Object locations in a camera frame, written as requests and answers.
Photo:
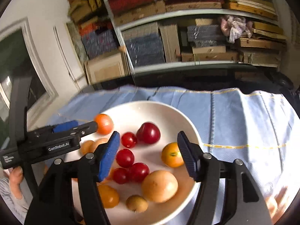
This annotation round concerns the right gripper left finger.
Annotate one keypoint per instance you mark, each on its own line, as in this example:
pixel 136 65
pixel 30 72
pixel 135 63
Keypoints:
pixel 93 168

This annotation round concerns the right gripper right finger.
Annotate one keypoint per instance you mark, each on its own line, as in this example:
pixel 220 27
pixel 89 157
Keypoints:
pixel 243 200

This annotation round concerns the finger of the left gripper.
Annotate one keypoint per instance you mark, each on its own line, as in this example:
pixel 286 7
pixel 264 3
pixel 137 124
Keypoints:
pixel 53 128
pixel 62 137

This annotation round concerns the red cherry tomato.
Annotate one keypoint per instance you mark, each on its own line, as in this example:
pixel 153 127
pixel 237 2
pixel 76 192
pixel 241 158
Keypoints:
pixel 129 140
pixel 121 175
pixel 125 158
pixel 138 172

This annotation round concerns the dark red plum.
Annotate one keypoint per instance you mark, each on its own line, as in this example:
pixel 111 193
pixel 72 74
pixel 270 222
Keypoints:
pixel 148 133

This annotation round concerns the person left hand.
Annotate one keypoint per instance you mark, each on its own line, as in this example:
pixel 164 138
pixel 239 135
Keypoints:
pixel 15 179

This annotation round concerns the small pale fruit left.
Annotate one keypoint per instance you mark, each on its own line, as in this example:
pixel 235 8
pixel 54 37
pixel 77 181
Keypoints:
pixel 85 147

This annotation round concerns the pale striped fruit in plate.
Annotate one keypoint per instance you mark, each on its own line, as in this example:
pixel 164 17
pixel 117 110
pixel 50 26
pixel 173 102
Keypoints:
pixel 96 143

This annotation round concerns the yellow orange fruit front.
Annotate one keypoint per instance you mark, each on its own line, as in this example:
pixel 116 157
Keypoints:
pixel 109 196

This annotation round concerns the orange mandarin in plate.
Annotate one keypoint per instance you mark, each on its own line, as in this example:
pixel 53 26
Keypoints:
pixel 105 124

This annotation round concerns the red cherry tomato in plate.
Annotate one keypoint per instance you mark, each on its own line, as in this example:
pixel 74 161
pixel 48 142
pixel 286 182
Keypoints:
pixel 129 140

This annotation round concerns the small brown longan fruit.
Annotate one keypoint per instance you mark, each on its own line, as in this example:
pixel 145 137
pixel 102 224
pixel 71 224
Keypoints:
pixel 137 204

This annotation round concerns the large pale round fruit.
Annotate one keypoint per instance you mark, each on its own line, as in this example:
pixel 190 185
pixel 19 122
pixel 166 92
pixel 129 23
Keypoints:
pixel 159 186

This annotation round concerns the framed picture leaning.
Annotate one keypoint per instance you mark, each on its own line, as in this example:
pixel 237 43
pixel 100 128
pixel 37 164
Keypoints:
pixel 108 66

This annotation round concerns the blue tablecloth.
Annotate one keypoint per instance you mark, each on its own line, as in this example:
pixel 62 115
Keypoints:
pixel 260 128

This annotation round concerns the small yellow orange back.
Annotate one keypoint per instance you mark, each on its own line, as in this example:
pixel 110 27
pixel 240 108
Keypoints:
pixel 171 155

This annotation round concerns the white oval plate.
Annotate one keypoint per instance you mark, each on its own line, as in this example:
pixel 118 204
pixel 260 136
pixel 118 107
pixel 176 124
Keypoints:
pixel 129 117

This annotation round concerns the white metal shelf unit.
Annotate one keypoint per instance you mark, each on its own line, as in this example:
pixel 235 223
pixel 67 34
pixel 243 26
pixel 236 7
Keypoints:
pixel 163 34

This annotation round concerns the pink crumpled plastic bag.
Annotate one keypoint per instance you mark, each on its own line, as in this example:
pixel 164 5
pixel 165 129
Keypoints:
pixel 235 27

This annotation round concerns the window with white frame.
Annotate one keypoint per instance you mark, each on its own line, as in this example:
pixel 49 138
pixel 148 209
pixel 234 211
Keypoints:
pixel 19 58

